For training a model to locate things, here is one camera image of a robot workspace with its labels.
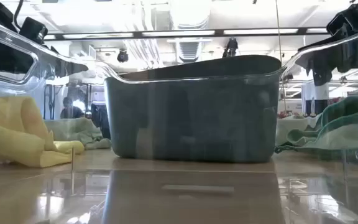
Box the white ceiling air duct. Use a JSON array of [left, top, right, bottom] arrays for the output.
[[169, 0, 213, 63]]

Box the thin hanging rod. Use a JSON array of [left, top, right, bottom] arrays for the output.
[[274, 0, 288, 111]]

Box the white and black pillar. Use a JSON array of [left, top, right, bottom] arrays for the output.
[[303, 70, 331, 115]]

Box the dark teal plastic basket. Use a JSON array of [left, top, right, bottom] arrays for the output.
[[104, 55, 283, 164]]

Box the yellow microfiber towel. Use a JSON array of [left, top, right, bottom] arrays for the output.
[[0, 92, 86, 169]]

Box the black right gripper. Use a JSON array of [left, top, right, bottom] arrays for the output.
[[295, 37, 357, 86]]

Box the black ceiling dome camera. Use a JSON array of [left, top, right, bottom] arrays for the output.
[[116, 49, 129, 63]]

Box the person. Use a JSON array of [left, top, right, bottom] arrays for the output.
[[60, 96, 86, 119]]

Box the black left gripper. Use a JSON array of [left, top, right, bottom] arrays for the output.
[[44, 45, 90, 78]]

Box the black ceiling-mounted device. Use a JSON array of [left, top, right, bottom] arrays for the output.
[[222, 37, 239, 58]]

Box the long ceiling light fixture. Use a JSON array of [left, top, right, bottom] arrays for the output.
[[44, 27, 329, 40]]

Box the black bulky background object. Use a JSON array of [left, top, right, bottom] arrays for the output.
[[90, 102, 111, 140]]

